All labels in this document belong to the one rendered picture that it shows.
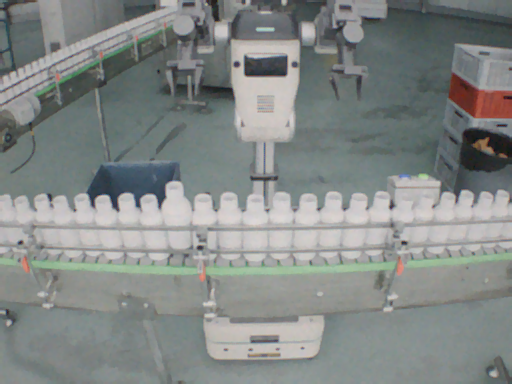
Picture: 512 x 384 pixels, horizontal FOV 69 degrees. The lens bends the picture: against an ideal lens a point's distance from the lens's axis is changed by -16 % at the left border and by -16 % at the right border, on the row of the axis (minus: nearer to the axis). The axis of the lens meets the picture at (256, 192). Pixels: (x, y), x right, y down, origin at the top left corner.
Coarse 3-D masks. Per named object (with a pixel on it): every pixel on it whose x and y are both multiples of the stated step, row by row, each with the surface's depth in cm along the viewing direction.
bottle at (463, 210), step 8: (464, 192) 101; (464, 200) 98; (472, 200) 98; (456, 208) 101; (464, 208) 99; (456, 216) 101; (464, 216) 99; (464, 224) 101; (456, 232) 103; (464, 232) 102; (448, 240) 105; (456, 240) 104; (448, 248) 106; (456, 248) 105
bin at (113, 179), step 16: (176, 160) 157; (96, 176) 150; (112, 176) 159; (128, 176) 160; (144, 176) 160; (160, 176) 160; (176, 176) 149; (96, 192) 150; (112, 192) 163; (128, 192) 163; (144, 192) 164; (160, 192) 164
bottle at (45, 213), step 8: (40, 200) 100; (48, 200) 99; (40, 208) 97; (48, 208) 99; (40, 216) 98; (48, 216) 99; (40, 232) 101; (48, 232) 100; (56, 232) 102; (48, 240) 101; (56, 240) 103
